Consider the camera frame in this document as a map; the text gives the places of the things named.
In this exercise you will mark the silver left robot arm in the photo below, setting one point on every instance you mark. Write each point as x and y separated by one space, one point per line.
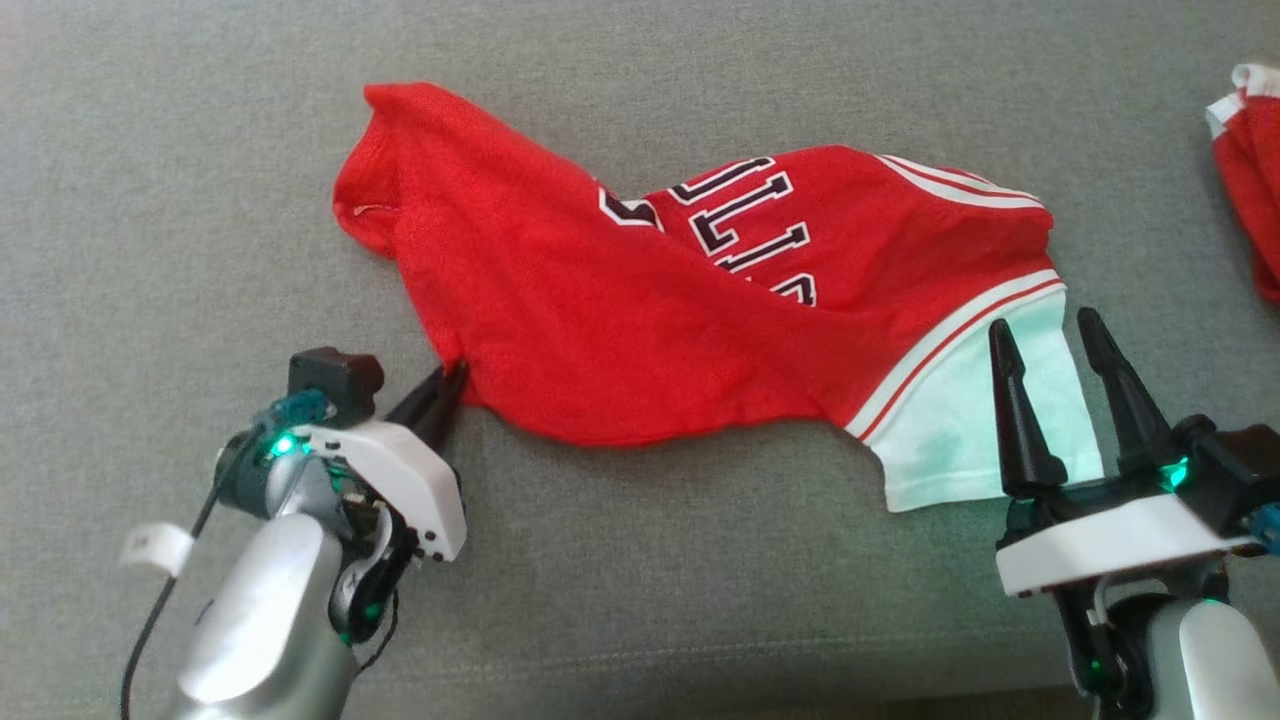
260 620

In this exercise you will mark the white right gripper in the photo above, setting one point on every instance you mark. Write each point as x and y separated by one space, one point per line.
1110 540

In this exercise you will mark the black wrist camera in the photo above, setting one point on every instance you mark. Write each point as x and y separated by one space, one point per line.
1235 470
335 385

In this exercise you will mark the red basketball jersey white trim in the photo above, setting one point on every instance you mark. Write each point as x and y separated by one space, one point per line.
600 320

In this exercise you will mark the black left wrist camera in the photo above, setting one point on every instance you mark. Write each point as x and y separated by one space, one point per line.
335 385

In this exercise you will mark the folded red garment white trim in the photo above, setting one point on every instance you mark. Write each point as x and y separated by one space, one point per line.
1255 170

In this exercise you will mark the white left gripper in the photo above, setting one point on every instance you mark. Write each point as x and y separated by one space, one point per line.
410 480

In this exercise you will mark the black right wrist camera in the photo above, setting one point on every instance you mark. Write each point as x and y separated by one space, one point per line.
1235 470

